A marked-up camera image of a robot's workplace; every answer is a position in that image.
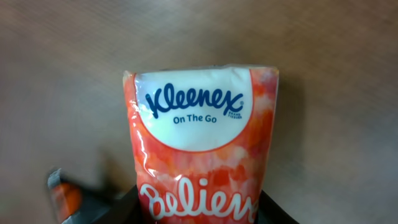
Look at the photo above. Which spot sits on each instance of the red tissue pack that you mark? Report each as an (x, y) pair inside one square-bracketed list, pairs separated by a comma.
[(200, 140)]

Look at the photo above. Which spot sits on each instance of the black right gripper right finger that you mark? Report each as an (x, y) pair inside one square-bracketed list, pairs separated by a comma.
[(270, 212)]

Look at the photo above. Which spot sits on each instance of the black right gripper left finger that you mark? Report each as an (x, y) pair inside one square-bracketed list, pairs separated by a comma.
[(126, 210)]

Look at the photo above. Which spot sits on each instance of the hex wrench set package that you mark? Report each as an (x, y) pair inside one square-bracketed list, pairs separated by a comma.
[(77, 203)]

